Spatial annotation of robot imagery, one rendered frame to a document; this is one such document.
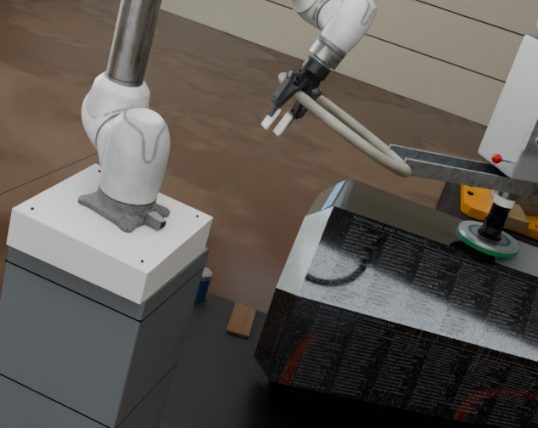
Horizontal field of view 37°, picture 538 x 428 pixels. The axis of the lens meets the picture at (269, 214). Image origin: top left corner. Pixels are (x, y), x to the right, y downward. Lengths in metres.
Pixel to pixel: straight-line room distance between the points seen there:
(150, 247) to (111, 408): 0.44
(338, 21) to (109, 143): 0.68
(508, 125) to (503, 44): 6.08
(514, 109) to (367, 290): 0.75
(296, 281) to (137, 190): 0.81
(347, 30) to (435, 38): 6.64
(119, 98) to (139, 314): 0.57
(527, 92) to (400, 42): 6.27
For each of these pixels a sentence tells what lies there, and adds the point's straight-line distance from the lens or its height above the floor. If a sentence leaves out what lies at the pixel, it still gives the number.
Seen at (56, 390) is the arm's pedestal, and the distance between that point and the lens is 2.25.
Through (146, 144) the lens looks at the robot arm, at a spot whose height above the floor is 1.13.
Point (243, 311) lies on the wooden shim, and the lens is 3.61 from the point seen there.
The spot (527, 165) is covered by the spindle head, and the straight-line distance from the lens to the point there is 2.64.
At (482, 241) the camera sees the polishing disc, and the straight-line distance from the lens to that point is 2.76.
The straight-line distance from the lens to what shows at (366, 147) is 2.18.
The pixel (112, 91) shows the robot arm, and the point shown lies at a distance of 2.16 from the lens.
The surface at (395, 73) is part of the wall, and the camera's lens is 8.92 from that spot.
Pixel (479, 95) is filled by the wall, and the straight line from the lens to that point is 8.83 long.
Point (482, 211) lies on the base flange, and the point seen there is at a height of 0.78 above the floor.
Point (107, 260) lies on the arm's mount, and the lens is 1.97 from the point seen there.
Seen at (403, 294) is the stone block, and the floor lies 0.70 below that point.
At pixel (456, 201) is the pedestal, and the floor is 0.74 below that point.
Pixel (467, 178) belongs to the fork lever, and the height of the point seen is 1.11.
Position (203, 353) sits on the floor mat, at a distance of 3.28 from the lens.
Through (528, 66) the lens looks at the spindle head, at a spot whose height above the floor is 1.48.
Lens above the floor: 1.82
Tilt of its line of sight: 23 degrees down
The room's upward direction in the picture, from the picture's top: 17 degrees clockwise
